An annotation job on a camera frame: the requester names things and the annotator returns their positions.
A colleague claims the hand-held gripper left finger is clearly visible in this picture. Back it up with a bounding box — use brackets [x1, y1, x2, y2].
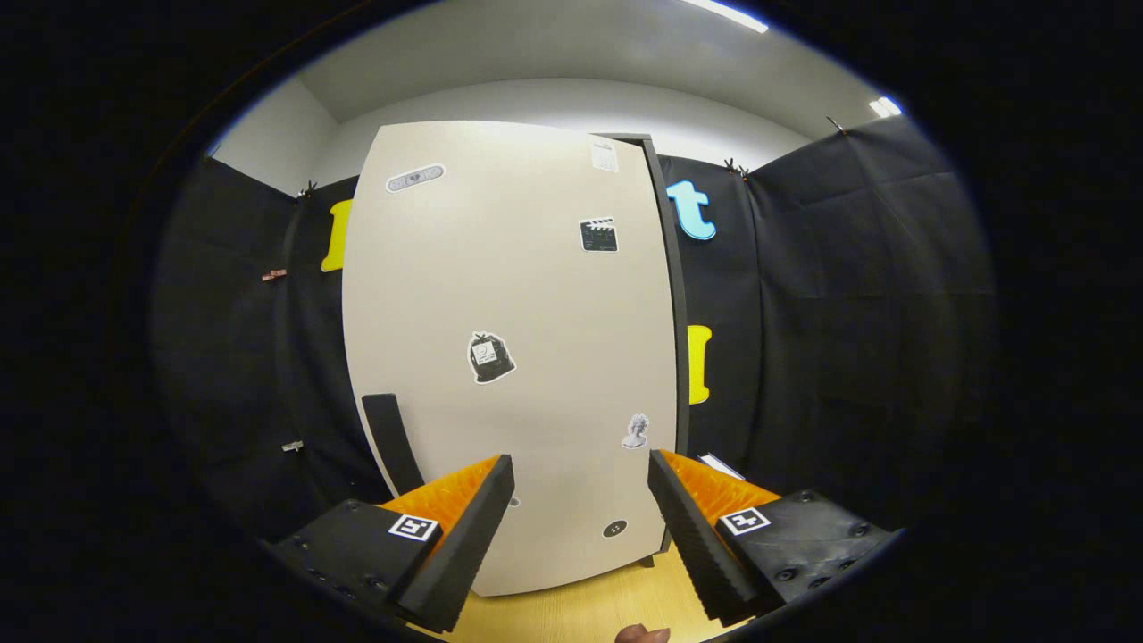
[263, 454, 516, 635]

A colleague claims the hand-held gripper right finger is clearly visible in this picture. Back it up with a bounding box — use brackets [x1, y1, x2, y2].
[647, 449, 898, 626]

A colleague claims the black cabinet door handle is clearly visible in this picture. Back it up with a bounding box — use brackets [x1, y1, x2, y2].
[362, 393, 427, 497]

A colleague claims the beige shoe cabinet door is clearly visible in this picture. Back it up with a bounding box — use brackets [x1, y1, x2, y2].
[342, 121, 680, 597]

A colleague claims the book with white spine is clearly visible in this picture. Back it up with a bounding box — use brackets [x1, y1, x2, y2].
[697, 453, 747, 483]

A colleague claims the black backdrop cloth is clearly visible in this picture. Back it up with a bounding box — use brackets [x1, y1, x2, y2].
[147, 116, 997, 555]

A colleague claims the long ceiling light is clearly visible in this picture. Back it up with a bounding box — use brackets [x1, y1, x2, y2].
[683, 0, 769, 34]

